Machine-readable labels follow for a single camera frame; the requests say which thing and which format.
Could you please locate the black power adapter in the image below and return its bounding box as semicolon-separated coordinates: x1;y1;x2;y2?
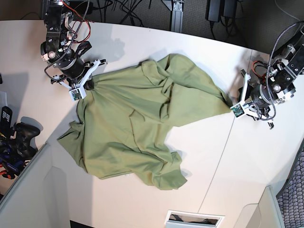
205;0;237;22

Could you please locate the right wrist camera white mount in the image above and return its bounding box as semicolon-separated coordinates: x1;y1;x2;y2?
51;59;107;101

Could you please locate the green t-shirt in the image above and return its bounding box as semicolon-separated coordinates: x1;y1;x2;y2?
58;54;232;190

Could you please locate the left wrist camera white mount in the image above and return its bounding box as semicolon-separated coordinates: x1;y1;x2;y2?
230;69;274;130

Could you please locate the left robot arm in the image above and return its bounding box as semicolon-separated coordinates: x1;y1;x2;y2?
250;21;304;109

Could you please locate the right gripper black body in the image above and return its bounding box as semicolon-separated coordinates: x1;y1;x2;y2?
56;57;85;79

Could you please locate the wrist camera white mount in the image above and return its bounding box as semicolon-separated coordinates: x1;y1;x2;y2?
230;69;274;130
51;59;107;101

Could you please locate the aluminium extrusion post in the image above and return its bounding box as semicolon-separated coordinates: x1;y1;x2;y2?
171;0;185;33

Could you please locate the black remote control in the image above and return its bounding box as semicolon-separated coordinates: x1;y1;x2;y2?
0;106;12;132

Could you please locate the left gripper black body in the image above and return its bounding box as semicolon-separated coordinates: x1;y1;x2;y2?
250;85;272;109

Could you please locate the black game controller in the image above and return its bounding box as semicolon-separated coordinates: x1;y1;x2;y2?
12;122;40;160

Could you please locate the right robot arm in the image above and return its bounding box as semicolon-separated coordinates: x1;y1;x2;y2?
40;0;93;89

